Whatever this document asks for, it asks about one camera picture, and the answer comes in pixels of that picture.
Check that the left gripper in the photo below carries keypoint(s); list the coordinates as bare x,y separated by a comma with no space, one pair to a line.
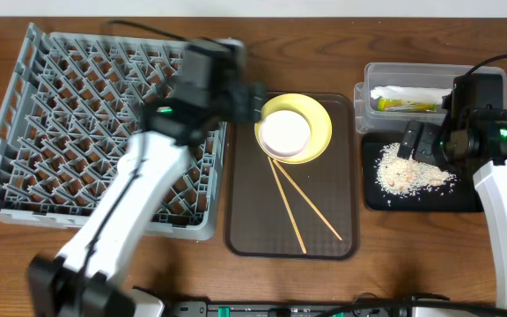
245,102

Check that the black waste tray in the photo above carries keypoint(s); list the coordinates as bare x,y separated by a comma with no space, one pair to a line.
453,196

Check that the clear plastic bin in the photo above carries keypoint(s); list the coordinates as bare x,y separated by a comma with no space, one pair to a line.
418,75

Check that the brown serving tray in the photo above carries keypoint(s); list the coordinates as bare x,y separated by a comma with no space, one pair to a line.
257,223

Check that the wooden chopstick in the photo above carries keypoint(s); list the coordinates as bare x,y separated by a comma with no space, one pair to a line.
287,206
307,199

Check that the white napkin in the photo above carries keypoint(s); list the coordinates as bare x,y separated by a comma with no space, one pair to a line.
413,94

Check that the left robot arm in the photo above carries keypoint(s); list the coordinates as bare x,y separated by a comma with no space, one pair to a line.
86,276

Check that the grey dishwasher rack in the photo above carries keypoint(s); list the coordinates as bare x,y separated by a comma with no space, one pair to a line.
69,110

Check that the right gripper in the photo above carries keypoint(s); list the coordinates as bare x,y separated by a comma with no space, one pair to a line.
428,133

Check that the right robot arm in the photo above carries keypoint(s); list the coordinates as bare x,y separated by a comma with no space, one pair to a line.
473,140

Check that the rice leftovers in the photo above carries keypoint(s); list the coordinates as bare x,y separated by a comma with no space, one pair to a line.
400,179

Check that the yellow plate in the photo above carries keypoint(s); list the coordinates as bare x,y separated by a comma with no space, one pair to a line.
313,111

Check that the left wooden chopstick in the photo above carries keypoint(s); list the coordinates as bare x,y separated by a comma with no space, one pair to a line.
287,206

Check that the green snack wrapper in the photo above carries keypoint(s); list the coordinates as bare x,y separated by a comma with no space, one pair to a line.
405,106

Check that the right wooden chopstick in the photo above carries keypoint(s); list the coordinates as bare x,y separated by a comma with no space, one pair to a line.
307,199

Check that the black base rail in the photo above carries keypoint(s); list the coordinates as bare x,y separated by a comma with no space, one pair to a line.
280,309

